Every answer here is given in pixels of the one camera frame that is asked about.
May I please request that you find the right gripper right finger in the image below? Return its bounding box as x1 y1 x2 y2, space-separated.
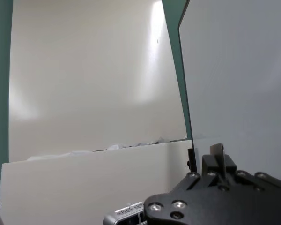
224 154 237 176

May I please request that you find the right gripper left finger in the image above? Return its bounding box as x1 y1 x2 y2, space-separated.
201 153 222 177

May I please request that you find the black robot print poster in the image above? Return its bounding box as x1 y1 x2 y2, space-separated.
209 142 227 179

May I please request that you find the black metal bar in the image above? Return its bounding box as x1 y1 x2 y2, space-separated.
186 147 198 174

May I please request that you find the white partition board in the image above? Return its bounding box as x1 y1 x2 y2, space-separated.
8 0 188 163
0 140 194 225

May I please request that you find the grey chest depth camera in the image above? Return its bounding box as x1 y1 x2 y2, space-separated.
103 201 148 225

